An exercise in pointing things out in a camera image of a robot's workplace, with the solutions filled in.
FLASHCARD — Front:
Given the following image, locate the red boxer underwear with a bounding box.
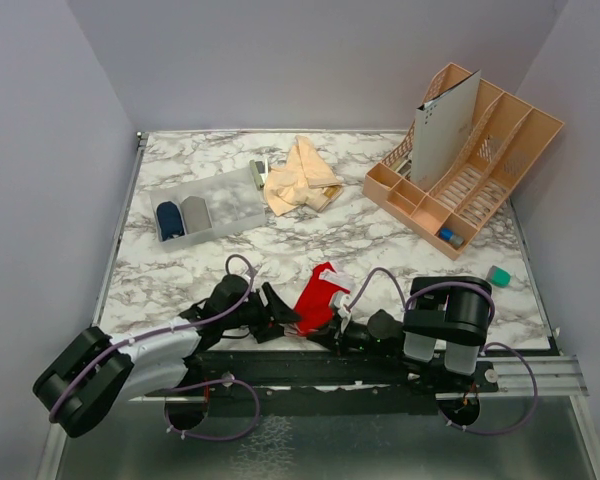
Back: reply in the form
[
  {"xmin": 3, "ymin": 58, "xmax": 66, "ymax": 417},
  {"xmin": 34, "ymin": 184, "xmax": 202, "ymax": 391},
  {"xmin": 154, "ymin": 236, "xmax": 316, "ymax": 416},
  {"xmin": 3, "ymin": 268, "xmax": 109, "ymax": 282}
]
[{"xmin": 286, "ymin": 262, "xmax": 355, "ymax": 336}]

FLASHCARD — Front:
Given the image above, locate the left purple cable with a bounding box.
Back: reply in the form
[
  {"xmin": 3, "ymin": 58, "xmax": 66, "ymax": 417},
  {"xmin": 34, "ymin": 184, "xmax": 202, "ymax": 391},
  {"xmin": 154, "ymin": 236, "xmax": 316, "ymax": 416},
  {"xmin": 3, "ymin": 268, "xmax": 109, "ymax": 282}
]
[{"xmin": 47, "ymin": 254, "xmax": 261, "ymax": 442}]

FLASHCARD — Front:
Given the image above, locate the grey rolled underwear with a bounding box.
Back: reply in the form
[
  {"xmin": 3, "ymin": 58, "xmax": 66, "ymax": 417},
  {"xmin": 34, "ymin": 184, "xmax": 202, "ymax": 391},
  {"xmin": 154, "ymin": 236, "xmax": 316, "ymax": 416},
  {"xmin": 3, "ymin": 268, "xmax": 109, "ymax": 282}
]
[{"xmin": 180, "ymin": 196, "xmax": 212, "ymax": 234}]

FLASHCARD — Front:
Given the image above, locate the white folder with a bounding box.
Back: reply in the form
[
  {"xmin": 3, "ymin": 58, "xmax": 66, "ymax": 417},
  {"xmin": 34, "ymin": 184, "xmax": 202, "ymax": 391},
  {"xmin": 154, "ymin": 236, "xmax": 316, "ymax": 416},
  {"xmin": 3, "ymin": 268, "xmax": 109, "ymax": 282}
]
[{"xmin": 410, "ymin": 70, "xmax": 481, "ymax": 191}]

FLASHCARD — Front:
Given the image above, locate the blue capped small bottle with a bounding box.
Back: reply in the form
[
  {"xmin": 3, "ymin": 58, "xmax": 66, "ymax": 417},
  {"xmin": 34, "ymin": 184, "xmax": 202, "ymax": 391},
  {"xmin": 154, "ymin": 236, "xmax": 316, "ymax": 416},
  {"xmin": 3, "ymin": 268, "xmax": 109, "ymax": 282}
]
[{"xmin": 438, "ymin": 228, "xmax": 465, "ymax": 249}]

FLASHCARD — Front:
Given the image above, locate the navy rolled underwear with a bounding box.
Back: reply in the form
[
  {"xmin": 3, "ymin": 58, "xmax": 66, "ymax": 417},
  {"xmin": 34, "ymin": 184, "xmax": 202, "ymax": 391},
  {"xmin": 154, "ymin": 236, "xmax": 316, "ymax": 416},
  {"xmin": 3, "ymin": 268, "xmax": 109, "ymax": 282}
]
[{"xmin": 156, "ymin": 201, "xmax": 185, "ymax": 242}]

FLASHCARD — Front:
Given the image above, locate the clear plastic storage box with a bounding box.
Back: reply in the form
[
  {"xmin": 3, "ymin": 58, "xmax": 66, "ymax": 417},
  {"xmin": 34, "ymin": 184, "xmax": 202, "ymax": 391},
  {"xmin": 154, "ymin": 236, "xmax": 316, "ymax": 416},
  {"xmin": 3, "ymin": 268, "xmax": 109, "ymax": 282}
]
[{"xmin": 149, "ymin": 168, "xmax": 266, "ymax": 252}]

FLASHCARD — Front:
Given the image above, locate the beige underwear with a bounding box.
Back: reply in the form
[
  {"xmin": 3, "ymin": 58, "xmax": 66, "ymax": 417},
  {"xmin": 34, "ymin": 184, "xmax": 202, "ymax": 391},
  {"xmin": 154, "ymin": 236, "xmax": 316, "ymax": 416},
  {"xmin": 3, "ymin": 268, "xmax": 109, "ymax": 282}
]
[{"xmin": 263, "ymin": 135, "xmax": 343, "ymax": 216}]

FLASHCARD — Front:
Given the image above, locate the peach desk organizer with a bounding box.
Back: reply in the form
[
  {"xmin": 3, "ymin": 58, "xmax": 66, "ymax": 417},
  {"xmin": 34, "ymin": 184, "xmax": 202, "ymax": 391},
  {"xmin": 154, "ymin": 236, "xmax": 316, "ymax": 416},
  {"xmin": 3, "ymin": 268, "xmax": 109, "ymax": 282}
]
[{"xmin": 363, "ymin": 63, "xmax": 563, "ymax": 259}]

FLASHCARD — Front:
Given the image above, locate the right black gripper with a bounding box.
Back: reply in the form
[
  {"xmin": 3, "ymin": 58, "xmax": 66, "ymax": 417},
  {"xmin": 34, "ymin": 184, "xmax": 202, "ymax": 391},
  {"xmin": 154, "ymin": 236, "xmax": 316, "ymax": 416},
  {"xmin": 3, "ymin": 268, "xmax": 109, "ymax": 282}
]
[{"xmin": 311, "ymin": 316, "xmax": 397, "ymax": 357}]

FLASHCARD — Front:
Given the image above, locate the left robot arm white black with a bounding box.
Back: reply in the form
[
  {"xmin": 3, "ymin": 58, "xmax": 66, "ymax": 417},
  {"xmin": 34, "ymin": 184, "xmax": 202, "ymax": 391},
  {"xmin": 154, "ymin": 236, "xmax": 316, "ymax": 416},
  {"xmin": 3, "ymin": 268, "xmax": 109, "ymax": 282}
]
[{"xmin": 32, "ymin": 274, "xmax": 301, "ymax": 438}]

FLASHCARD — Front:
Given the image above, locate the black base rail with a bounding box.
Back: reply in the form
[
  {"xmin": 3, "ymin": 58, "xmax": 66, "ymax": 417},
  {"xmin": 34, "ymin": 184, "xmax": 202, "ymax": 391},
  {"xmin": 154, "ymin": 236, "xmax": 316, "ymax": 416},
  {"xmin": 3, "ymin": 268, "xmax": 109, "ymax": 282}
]
[{"xmin": 144, "ymin": 351, "xmax": 498, "ymax": 417}]

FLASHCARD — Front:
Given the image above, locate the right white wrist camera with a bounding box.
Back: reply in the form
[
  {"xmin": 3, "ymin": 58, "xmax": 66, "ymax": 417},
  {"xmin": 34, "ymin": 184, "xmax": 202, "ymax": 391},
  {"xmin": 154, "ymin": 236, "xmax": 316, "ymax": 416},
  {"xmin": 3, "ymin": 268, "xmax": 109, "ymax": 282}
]
[{"xmin": 329, "ymin": 291, "xmax": 351, "ymax": 318}]

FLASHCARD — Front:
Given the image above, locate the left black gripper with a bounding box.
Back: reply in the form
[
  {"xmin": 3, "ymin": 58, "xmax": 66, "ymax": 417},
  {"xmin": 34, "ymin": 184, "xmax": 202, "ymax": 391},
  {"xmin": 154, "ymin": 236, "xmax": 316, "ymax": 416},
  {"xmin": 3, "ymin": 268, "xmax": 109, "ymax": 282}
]
[{"xmin": 222, "ymin": 283, "xmax": 301, "ymax": 343}]

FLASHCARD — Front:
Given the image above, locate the purple cable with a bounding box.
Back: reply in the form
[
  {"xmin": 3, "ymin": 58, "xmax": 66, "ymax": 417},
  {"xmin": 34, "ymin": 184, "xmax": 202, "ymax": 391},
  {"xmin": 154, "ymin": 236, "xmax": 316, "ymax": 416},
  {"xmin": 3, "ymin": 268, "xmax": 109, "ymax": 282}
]
[
  {"xmin": 344, "ymin": 267, "xmax": 540, "ymax": 436},
  {"xmin": 47, "ymin": 254, "xmax": 261, "ymax": 442}
]

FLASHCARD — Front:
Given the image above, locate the green grey eraser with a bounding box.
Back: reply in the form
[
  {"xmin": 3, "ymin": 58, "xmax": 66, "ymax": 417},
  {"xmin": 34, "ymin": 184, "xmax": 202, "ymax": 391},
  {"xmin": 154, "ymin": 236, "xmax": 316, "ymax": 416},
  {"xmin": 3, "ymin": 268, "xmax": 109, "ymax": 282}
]
[{"xmin": 486, "ymin": 265, "xmax": 511, "ymax": 288}]

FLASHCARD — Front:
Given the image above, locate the aluminium frame rail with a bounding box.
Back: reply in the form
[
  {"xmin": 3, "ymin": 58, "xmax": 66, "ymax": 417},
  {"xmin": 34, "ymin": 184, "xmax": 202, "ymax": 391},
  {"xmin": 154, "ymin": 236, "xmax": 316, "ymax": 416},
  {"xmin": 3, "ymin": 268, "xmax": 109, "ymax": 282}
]
[{"xmin": 41, "ymin": 130, "xmax": 594, "ymax": 479}]

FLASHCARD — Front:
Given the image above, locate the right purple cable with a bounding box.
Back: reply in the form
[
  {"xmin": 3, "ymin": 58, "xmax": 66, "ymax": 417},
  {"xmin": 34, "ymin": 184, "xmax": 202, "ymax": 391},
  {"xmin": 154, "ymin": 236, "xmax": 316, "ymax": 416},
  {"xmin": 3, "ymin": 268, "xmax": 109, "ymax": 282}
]
[{"xmin": 344, "ymin": 267, "xmax": 540, "ymax": 436}]

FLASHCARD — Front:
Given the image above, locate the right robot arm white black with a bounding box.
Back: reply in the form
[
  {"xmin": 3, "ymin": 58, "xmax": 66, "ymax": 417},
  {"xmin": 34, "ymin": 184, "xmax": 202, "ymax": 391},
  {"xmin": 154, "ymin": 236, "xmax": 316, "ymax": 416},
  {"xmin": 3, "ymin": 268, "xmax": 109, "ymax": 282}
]
[{"xmin": 307, "ymin": 276, "xmax": 495, "ymax": 391}]

